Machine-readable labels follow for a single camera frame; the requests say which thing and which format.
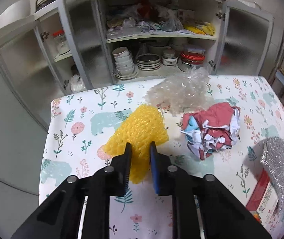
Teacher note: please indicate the floral bear tablecloth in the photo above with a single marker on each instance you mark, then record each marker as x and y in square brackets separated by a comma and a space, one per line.
[87, 129]

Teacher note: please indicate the stack of white bowls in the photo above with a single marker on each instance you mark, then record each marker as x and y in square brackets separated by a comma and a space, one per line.
[125, 68]

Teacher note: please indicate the clear bubble wrap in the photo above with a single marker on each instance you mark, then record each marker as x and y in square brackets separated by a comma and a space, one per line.
[185, 91]

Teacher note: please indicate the red lidded containers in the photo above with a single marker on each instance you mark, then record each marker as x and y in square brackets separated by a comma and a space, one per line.
[192, 57]

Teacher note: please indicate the red white paper box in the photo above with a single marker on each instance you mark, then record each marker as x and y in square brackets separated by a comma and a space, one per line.
[264, 200]

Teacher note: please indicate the grey plastic bag on shelf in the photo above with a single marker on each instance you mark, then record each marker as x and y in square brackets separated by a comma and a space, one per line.
[169, 21]

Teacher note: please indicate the white kitchen cabinet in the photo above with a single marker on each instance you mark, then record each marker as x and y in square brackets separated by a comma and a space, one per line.
[36, 73]

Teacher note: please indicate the white rice cooker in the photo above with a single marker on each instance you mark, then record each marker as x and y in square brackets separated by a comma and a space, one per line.
[15, 12]

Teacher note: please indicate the glass jar red lid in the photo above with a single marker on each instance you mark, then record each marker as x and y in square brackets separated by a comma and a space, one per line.
[61, 42]

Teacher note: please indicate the white patterned pot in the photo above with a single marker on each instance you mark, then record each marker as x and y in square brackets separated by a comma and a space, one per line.
[169, 58]

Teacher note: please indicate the red white paper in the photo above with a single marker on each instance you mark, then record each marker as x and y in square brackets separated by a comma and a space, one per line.
[212, 130]

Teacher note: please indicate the yellow foam net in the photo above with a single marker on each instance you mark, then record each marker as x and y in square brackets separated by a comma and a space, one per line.
[143, 126]

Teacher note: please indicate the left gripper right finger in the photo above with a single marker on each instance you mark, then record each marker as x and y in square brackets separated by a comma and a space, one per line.
[201, 206]

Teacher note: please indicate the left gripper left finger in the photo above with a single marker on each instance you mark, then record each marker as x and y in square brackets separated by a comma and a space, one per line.
[80, 204]

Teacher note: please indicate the yellow packets on shelf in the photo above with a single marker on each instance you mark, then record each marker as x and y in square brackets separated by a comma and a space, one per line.
[201, 28]

